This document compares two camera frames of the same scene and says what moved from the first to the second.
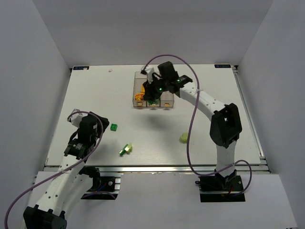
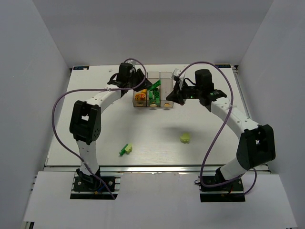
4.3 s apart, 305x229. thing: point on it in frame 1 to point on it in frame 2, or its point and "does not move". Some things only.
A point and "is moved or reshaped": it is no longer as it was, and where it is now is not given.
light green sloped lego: (184, 138) does not move
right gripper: (150, 94) to (179, 91)
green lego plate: (123, 151) does not move
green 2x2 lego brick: (113, 127) is moved or reshaped
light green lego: (128, 149) does not move
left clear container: (138, 93) does not move
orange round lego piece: (139, 97) does not move
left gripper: (100, 121) to (136, 78)
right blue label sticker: (223, 66) does not move
